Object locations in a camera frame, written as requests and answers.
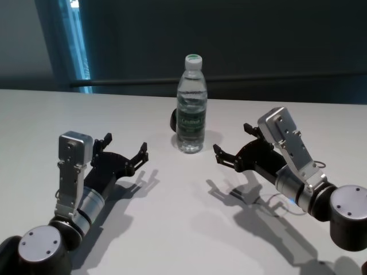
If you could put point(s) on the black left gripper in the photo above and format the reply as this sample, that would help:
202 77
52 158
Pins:
109 168

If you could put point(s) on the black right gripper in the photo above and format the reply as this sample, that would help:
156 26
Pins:
258 156

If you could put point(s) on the clear green-label water bottle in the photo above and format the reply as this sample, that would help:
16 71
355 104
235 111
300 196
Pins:
191 114

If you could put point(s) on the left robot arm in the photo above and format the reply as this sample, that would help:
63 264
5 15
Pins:
40 246

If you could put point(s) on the black round green-top button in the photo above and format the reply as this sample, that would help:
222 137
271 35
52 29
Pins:
173 121

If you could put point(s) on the dark horizontal railing bar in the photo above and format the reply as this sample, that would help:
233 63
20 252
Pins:
129 82

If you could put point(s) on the narrow window strip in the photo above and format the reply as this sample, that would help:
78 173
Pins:
77 57

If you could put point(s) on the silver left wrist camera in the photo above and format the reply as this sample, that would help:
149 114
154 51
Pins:
74 148

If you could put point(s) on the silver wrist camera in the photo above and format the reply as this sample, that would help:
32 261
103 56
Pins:
74 148
284 129

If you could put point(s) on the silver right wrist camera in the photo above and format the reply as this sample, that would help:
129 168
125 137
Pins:
284 129

